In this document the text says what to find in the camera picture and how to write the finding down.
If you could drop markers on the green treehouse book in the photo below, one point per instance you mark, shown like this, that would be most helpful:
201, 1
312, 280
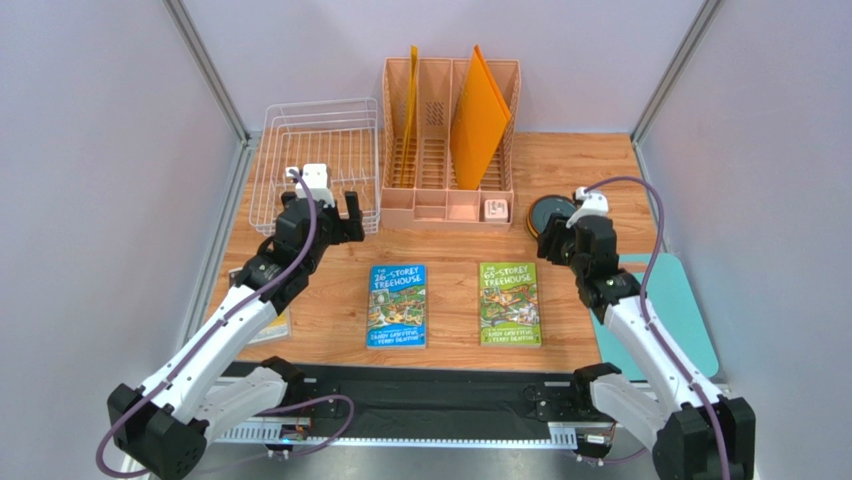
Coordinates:
508, 308

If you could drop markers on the white wire dish rack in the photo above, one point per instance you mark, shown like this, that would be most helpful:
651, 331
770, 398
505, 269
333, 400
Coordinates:
343, 134

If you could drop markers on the black plate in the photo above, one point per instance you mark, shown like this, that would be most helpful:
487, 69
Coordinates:
549, 205

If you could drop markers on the aluminium frame rail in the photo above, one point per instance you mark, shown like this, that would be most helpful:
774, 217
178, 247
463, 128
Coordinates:
280, 428

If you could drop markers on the thin orange folder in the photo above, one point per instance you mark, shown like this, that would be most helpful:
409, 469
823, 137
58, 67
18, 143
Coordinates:
410, 113

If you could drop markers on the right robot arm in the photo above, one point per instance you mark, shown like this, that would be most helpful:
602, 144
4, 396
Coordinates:
659, 359

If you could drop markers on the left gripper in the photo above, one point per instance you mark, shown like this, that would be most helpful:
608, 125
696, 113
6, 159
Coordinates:
350, 230

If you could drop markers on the large orange folder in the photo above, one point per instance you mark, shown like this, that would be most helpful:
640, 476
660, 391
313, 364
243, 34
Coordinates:
481, 118

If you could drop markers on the pink plastic file organizer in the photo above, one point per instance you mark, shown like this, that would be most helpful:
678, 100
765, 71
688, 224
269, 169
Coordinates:
431, 200

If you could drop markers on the white power adapter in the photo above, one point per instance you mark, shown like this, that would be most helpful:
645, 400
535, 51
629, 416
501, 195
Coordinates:
496, 211

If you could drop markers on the yellow book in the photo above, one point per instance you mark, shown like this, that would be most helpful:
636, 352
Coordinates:
278, 329

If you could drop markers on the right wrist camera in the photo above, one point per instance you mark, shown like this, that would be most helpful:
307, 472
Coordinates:
588, 202

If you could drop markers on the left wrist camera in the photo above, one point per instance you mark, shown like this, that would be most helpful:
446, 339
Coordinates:
313, 178

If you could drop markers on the teal cutting board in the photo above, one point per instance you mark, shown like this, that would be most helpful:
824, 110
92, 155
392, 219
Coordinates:
672, 297

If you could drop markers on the black base mat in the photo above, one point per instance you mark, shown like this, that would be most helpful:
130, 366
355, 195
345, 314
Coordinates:
387, 403

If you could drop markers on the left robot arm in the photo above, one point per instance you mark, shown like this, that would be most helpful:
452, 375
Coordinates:
213, 359

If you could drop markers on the blue treehouse book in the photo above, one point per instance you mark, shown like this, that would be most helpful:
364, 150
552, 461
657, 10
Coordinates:
397, 307

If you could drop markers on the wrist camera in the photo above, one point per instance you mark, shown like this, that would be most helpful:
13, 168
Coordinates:
313, 178
588, 202

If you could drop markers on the orange plate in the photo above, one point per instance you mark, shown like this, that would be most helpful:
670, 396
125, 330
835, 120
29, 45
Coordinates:
531, 227

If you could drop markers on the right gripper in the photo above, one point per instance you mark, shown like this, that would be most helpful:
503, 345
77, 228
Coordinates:
555, 241

